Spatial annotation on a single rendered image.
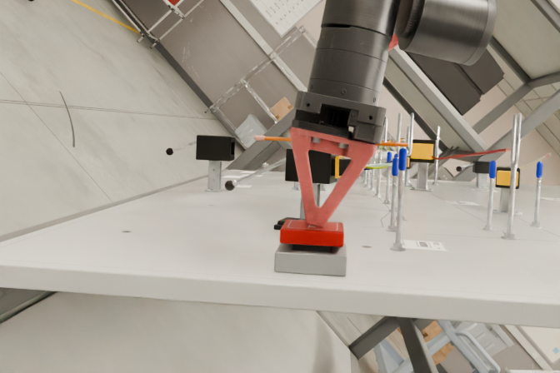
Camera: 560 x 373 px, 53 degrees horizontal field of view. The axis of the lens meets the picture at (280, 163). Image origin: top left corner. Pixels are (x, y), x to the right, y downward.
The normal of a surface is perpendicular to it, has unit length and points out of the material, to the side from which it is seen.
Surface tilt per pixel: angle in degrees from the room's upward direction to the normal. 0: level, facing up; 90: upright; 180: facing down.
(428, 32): 107
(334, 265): 90
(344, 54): 95
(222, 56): 90
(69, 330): 0
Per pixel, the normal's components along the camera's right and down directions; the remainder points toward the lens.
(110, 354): 0.75, -0.65
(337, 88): -0.30, -0.01
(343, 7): -0.55, -0.07
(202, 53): -0.09, 0.06
